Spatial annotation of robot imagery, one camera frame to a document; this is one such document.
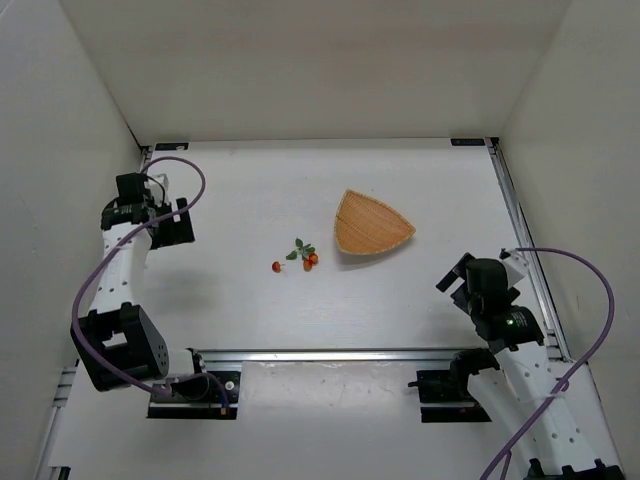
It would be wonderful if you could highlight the fake cherry tomato sprig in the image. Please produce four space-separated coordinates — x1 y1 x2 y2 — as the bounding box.
286 238 319 272

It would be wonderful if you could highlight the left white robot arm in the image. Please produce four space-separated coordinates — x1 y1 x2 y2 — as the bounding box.
70 172 200 396

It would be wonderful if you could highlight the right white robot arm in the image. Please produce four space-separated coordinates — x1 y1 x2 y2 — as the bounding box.
436 248 624 479

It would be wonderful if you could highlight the woven triangular fruit bowl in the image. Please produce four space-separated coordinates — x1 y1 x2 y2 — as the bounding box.
334 189 416 256

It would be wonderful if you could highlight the single fake cherry tomato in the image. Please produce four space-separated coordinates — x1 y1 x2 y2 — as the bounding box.
271 261 285 273

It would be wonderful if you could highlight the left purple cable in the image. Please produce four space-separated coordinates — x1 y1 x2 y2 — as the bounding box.
71 156 207 399

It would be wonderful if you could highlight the purple cable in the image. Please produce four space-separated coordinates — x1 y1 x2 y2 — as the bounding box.
71 156 207 399
478 246 616 480

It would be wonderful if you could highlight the right aluminium rail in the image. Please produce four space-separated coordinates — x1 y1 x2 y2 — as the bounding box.
485 137 572 362

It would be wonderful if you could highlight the aluminium rail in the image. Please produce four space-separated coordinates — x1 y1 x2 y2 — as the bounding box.
485 137 572 362
198 348 463 363
34 359 79 480

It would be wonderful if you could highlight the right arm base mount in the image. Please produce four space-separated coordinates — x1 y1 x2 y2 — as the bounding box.
407 348 499 424

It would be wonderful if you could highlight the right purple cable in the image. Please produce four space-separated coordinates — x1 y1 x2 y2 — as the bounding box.
478 246 616 480

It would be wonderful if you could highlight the front aluminium rail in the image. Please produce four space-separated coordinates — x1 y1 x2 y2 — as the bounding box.
198 348 463 363

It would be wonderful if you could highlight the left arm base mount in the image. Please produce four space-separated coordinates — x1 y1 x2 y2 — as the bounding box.
147 367 242 421

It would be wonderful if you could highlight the left aluminium rail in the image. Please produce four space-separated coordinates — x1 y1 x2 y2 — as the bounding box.
34 359 79 480

